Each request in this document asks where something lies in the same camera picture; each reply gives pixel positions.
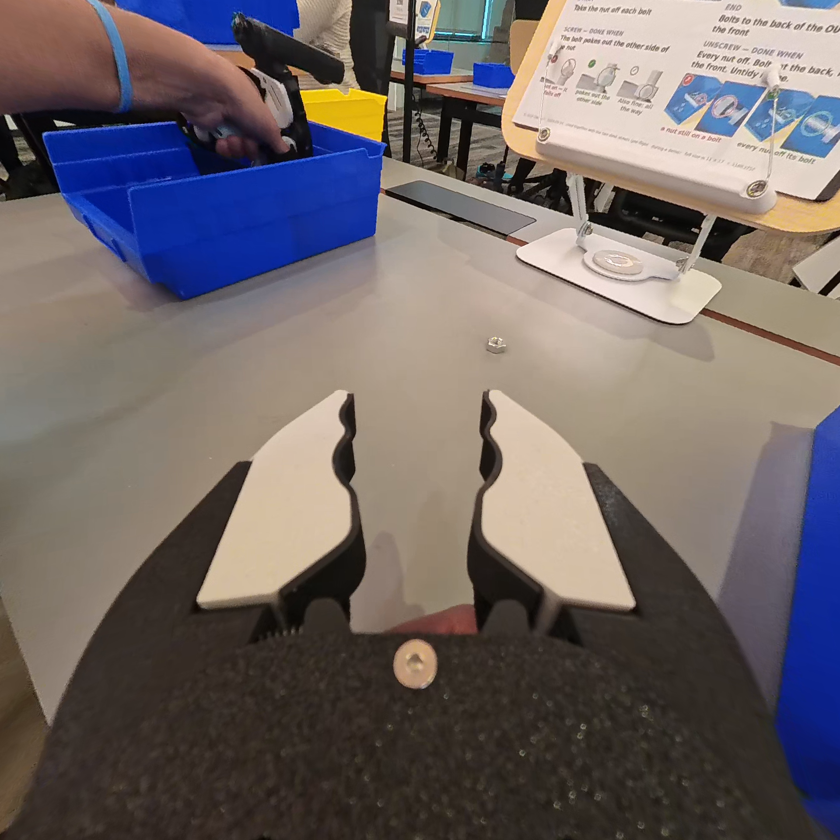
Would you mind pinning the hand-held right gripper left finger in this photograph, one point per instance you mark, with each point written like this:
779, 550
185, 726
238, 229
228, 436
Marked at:
282, 519

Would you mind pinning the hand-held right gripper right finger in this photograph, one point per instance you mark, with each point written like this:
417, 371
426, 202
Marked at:
551, 519

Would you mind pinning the steel hex nut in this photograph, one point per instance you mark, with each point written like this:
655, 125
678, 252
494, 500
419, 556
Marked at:
496, 344

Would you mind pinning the blue bin with black divider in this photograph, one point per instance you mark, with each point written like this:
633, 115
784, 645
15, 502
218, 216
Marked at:
236, 230

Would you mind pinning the person's left forearm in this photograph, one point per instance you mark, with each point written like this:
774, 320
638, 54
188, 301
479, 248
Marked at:
53, 46

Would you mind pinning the person's left hand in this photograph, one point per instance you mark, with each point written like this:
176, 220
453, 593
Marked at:
223, 99

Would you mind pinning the yellow plastic bin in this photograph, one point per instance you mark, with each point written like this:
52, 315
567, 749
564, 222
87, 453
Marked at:
348, 116

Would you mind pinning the blue plastic bin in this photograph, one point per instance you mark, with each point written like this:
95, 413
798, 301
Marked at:
814, 630
210, 16

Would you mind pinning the small blue bin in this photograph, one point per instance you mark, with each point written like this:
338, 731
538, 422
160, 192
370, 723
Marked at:
429, 61
494, 75

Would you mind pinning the blue wristband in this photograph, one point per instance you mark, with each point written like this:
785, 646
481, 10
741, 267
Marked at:
118, 53

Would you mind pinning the black flat pad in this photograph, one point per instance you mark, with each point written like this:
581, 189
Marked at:
460, 206

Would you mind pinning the instruction board on white stand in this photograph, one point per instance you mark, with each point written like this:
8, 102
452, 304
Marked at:
683, 79

